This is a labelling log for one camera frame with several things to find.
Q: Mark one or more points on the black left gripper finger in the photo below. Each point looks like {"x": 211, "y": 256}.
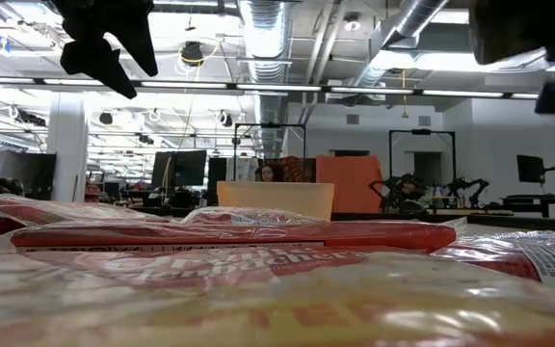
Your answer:
{"x": 89, "y": 60}
{"x": 142, "y": 43}

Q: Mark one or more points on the Orville Redenbacher's popcorn bag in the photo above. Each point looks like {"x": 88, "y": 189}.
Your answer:
{"x": 253, "y": 217}
{"x": 234, "y": 233}
{"x": 499, "y": 260}
{"x": 277, "y": 308}
{"x": 41, "y": 209}

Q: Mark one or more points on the black background robot arm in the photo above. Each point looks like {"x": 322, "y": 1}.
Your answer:
{"x": 398, "y": 190}
{"x": 465, "y": 185}

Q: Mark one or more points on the white building pillar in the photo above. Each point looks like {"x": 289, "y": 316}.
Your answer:
{"x": 68, "y": 144}

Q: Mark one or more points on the black computer monitor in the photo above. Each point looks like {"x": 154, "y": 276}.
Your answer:
{"x": 186, "y": 168}

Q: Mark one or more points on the dark partition panel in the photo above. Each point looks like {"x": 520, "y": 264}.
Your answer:
{"x": 17, "y": 173}

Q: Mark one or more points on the long light bar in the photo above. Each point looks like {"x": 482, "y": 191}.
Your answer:
{"x": 277, "y": 87}

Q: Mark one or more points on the black cabinet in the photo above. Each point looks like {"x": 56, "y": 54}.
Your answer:
{"x": 217, "y": 178}

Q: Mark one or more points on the round ceiling detector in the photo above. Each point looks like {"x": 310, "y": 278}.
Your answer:
{"x": 352, "y": 22}

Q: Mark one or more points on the black desk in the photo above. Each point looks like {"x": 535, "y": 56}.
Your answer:
{"x": 542, "y": 200}

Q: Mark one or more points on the person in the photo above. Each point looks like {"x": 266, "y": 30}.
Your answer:
{"x": 268, "y": 173}

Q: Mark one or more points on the red patterned fabric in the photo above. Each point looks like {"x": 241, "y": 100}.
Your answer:
{"x": 297, "y": 168}

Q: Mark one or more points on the translucent orange plastic basket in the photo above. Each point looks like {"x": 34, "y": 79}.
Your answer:
{"x": 277, "y": 197}

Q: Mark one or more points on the orange-red fabric panel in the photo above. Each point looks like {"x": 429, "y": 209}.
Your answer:
{"x": 350, "y": 183}

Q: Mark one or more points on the slanted silver air duct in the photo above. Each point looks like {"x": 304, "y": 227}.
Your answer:
{"x": 417, "y": 19}

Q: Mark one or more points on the round silver air duct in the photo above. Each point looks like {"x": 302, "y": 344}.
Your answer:
{"x": 265, "y": 38}

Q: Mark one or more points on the black metal frame stand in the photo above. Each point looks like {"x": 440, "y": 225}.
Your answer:
{"x": 268, "y": 125}
{"x": 422, "y": 131}

